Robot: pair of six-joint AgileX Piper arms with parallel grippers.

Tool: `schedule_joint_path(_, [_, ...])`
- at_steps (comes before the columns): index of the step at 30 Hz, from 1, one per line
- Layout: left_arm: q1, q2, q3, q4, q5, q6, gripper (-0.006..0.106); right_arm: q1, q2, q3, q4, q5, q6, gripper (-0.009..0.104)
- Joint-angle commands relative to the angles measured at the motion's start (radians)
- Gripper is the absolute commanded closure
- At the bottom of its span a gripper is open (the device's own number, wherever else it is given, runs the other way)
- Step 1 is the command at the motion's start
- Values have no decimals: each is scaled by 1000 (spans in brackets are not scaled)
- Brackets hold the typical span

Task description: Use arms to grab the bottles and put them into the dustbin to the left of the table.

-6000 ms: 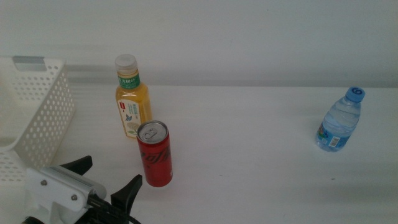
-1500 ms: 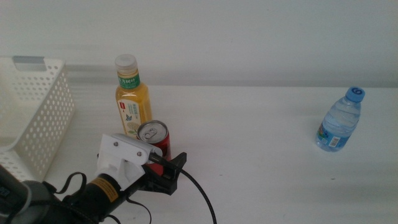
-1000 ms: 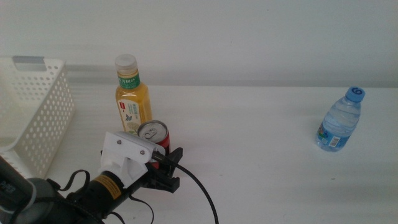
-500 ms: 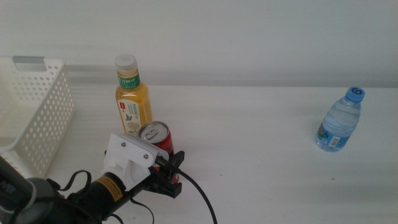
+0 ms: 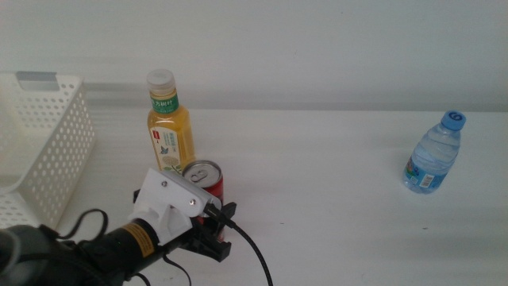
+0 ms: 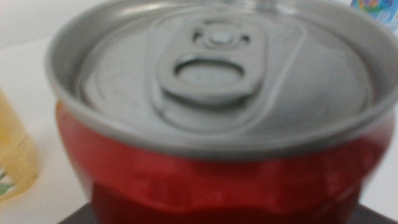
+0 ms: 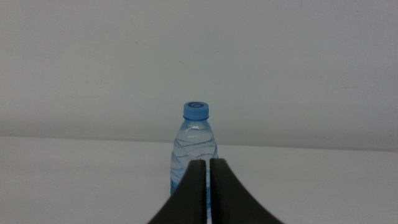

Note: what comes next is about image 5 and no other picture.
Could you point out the white perforated plastic basket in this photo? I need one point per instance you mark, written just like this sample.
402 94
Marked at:
55 151

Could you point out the yellow tea bottle green label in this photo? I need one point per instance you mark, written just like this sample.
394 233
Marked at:
170 131

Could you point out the red cola can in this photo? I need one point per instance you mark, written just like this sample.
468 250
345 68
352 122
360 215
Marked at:
204 175

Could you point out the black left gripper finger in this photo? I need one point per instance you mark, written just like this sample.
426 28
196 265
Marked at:
229 210
136 195

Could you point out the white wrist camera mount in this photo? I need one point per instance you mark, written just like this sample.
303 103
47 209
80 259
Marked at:
170 198

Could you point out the clear water bottle blue cap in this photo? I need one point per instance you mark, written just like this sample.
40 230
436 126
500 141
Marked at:
433 159

